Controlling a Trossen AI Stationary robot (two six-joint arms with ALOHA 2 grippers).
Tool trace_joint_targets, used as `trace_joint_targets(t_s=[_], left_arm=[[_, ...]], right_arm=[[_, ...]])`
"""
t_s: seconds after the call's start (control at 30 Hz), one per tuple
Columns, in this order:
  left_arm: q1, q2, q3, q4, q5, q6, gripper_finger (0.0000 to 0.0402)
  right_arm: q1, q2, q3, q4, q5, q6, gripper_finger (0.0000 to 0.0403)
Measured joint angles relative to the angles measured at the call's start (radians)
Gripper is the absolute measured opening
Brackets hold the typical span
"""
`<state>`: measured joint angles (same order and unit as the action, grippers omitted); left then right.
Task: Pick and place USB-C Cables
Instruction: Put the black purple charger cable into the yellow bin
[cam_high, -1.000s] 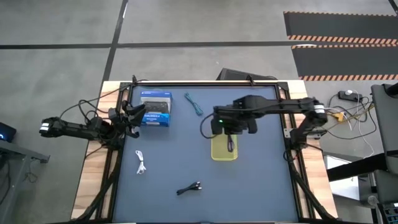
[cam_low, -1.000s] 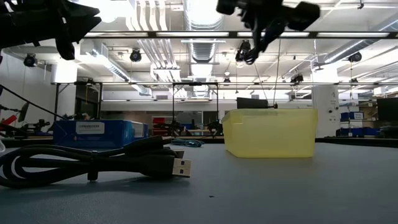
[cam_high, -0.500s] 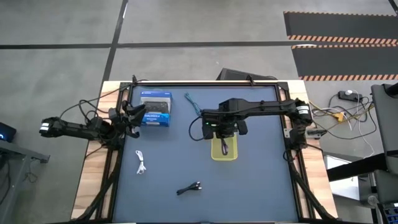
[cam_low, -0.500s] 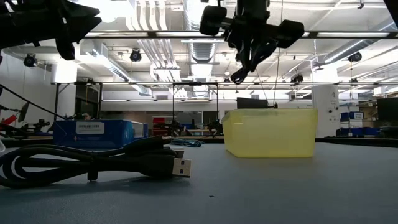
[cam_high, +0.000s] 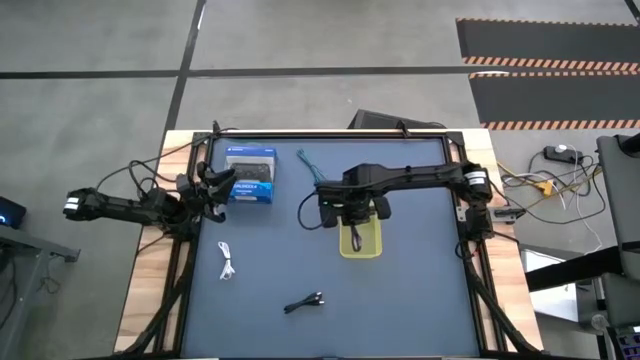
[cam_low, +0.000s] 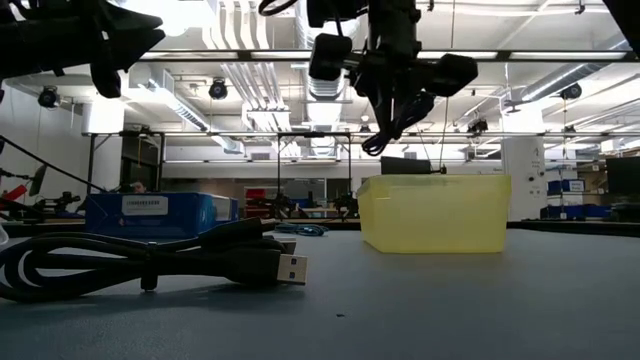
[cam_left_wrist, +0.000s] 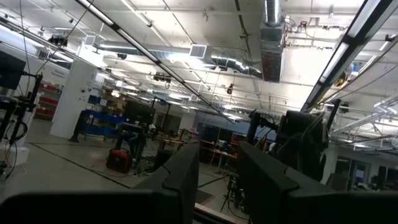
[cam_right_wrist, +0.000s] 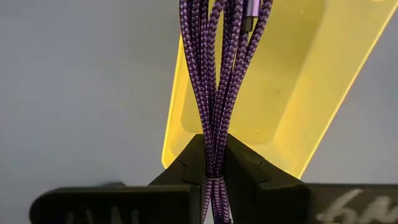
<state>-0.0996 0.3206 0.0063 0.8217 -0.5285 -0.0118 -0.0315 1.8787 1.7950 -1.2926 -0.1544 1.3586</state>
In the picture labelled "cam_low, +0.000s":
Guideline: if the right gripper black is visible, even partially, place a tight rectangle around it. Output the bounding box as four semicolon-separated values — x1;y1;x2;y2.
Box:
307;0;479;142

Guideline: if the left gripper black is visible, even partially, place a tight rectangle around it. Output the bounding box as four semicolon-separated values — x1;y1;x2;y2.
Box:
0;0;167;99

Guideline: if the teal USB cable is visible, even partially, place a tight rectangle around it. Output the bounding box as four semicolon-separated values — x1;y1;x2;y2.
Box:
273;222;330;238

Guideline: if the dark computer monitor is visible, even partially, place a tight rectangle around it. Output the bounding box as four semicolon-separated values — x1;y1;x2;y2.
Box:
380;155;433;176

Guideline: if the white pillar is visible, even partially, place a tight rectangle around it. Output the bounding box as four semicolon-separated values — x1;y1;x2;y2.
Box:
81;97;126;194
501;102;547;222

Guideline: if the yellow translucent plastic bin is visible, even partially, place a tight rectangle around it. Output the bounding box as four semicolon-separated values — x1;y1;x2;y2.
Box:
356;173;513;255

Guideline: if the blue cardboard box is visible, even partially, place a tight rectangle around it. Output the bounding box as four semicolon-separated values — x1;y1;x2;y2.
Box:
83;192;240;240

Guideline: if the blue storage bin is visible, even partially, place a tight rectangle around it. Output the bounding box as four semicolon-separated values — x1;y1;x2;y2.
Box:
547;178;586;194
540;203;612;220

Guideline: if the large dark monitor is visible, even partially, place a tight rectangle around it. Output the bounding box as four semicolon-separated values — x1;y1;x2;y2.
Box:
605;156;640;197

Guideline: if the thin hanging black cable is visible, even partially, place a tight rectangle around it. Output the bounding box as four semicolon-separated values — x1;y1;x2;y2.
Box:
438;97;450;172
416;124;433;162

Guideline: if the silver corrugated air duct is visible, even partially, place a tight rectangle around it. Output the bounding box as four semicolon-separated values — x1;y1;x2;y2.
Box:
307;74;347;101

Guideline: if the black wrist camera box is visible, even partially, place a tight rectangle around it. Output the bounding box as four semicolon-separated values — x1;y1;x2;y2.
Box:
308;33;354;83

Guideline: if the black metal frame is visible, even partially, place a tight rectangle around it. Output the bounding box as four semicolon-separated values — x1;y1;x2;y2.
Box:
81;129;166;195
276;130;353;222

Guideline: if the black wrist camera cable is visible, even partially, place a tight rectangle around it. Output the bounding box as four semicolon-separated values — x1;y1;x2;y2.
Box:
258;0;346;39

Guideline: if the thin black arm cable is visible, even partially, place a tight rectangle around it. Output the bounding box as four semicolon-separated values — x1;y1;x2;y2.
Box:
0;133;109;194

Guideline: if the large round ceiling duct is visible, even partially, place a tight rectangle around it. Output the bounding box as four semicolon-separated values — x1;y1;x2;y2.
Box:
503;37;640;114

